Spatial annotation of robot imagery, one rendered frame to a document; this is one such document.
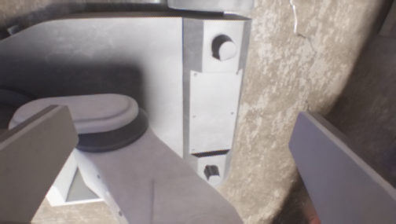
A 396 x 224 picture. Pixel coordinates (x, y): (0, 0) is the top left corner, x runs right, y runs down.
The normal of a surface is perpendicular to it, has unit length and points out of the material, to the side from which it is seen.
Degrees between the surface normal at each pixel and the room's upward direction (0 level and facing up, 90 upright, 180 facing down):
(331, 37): 0
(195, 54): 45
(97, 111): 90
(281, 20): 0
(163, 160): 90
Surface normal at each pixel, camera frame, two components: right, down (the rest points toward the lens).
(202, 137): 0.20, 0.51
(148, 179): 0.03, -0.86
